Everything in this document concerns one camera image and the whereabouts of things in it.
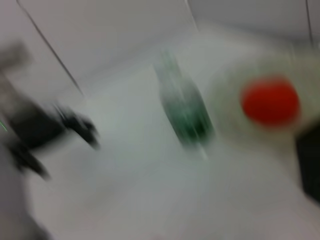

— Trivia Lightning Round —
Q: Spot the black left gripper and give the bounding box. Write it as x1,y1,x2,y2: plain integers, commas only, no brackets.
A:
6,101,101,181

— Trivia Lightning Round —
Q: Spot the red-orange knitted orange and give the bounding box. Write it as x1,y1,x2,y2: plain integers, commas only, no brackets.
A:
239,76,301,130

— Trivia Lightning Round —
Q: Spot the clear bottle with green label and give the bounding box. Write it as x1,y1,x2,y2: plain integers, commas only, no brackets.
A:
152,49,216,152

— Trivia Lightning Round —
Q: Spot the black mesh pen holder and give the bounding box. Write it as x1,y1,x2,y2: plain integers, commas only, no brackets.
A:
294,126,320,207

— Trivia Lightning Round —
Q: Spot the translucent green fruit plate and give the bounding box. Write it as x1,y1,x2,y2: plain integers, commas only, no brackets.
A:
207,49,320,143

